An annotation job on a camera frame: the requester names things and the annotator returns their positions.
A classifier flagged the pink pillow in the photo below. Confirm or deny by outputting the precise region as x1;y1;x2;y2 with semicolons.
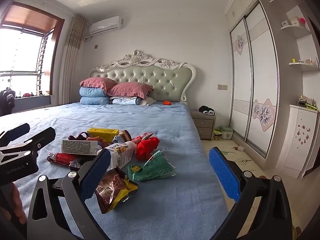
80;77;118;96
107;82;153;100

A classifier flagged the red plastic bag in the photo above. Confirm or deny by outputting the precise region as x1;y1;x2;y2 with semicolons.
136;137;160;160

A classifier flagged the person's left hand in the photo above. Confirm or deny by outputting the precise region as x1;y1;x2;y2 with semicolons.
11;182;27;225

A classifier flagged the bed with blue sheet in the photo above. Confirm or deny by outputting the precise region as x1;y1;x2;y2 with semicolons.
0;101;229;240

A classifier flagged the green tufted headboard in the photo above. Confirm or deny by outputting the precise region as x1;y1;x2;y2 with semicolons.
89;50;197;103

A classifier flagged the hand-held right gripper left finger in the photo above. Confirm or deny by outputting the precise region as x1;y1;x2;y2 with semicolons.
26;149;113;240

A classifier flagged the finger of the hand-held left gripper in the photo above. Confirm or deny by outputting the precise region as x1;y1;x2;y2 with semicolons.
0;123;30;144
0;127;56;155

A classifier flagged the printed play mat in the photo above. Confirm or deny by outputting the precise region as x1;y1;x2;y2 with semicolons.
201;140;270;220

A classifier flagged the pink wrapper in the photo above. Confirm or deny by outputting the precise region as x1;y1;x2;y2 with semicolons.
131;132;154;144

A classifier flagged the brown and white snack packet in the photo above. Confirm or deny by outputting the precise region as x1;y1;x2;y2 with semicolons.
112;129;132;144

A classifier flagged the red snack packet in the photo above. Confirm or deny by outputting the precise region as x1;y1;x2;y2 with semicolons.
46;152;78;166

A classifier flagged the black cloth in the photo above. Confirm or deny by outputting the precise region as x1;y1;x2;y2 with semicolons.
199;105;215;116

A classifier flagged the white milk carton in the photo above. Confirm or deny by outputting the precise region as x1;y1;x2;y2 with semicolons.
62;139;99;155

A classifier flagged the dark jacket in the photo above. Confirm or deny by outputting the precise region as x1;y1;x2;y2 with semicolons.
0;87;16;117

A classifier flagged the blue folded quilt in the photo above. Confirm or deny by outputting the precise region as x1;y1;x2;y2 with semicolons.
80;96;110;105
79;87;108;97

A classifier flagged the yellow carton box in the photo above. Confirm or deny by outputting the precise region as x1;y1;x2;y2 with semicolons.
87;128;120;142

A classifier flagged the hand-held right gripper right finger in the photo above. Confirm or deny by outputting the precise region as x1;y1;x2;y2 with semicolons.
209;147;293;240

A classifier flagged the orange wrapper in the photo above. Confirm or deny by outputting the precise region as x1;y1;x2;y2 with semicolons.
86;136;109;148

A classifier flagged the white cabinet with stickers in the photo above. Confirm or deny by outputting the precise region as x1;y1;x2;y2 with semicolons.
275;104;319;179

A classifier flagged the dark red cloth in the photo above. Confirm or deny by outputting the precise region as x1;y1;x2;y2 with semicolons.
68;132;88;141

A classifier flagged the green storage box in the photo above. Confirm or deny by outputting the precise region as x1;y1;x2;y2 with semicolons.
220;126;234;140

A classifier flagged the white sliding door wardrobe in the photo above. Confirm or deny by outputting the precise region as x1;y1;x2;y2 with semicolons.
224;0;280;158

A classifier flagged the beige curtain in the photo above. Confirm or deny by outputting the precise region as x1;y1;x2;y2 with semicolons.
59;14;85;104

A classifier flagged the grey nightstand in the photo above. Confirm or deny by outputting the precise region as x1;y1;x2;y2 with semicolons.
190;109;215;140

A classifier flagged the patterned folded quilt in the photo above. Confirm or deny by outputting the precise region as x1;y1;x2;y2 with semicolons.
110;96;148;105

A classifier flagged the white corner shelf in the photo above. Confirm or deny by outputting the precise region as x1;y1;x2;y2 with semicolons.
289;62;320;72
280;25;312;39

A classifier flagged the white air conditioner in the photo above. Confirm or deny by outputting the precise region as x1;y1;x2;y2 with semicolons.
89;16;124;35

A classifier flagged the green snack packet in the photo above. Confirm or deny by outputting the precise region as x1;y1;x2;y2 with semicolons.
127;149;177;182

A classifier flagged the window with brown frame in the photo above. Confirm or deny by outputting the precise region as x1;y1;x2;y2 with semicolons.
0;1;65;98

